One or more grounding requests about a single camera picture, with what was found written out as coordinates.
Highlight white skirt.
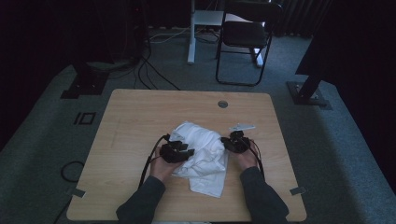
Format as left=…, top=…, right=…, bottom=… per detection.
left=169, top=120, right=230, bottom=199

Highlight black floor cables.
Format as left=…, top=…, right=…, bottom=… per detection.
left=133, top=40, right=181, bottom=91

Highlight person's right hand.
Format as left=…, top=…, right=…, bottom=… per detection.
left=233, top=143, right=260, bottom=172

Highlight dark equipment rack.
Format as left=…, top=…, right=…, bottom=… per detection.
left=92, top=0, right=149, bottom=63

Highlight left hand-held gripper cable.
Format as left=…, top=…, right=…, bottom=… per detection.
left=138, top=133, right=171, bottom=189

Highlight white desk frame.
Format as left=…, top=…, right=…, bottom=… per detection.
left=187, top=0, right=265, bottom=68

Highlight person's left hand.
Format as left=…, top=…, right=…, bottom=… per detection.
left=149, top=147, right=185, bottom=183

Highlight grey tape piece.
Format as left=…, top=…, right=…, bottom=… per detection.
left=65, top=187, right=87, bottom=199
left=289, top=186, right=307, bottom=196

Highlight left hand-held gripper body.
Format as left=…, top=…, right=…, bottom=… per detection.
left=159, top=132, right=188, bottom=164

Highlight white floor cable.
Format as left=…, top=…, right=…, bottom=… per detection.
left=148, top=26, right=191, bottom=45

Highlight right hand-held gripper cable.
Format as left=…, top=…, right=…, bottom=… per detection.
left=247, top=139, right=266, bottom=182

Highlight black stand base left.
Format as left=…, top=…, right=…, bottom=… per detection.
left=60, top=60, right=110, bottom=100

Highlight dark curtain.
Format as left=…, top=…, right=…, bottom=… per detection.
left=274, top=0, right=332, bottom=38

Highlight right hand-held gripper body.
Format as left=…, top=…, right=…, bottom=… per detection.
left=226, top=123, right=256, bottom=154

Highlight black cable loop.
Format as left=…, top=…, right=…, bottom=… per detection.
left=60, top=161, right=86, bottom=184

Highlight hand-held gripper cable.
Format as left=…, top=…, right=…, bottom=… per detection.
left=247, top=139, right=266, bottom=182
left=138, top=133, right=171, bottom=189

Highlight black folding chair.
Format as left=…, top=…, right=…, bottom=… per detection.
left=215, top=0, right=283, bottom=88

